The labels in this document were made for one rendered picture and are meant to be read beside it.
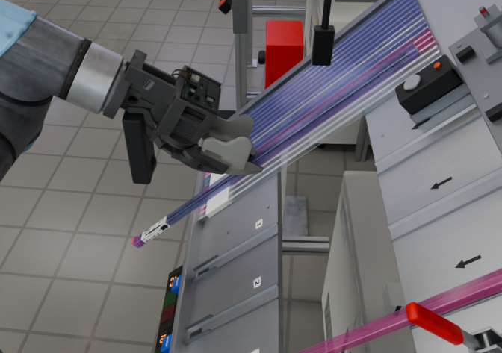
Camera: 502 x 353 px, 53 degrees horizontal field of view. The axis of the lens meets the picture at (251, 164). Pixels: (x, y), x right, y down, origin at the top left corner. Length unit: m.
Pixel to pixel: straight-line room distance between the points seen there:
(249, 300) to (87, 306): 1.08
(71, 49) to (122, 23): 2.66
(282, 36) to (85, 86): 0.87
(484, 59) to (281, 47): 0.80
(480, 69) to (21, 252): 1.68
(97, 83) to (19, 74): 0.08
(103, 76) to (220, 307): 0.39
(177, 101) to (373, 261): 0.61
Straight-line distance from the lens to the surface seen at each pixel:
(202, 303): 0.83
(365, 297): 1.00
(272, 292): 0.71
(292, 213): 1.91
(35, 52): 0.59
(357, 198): 1.15
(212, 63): 2.77
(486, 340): 0.48
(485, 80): 0.59
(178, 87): 0.59
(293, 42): 1.36
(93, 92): 0.59
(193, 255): 0.90
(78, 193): 2.11
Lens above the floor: 1.44
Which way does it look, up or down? 43 degrees down
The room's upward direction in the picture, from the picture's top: straight up
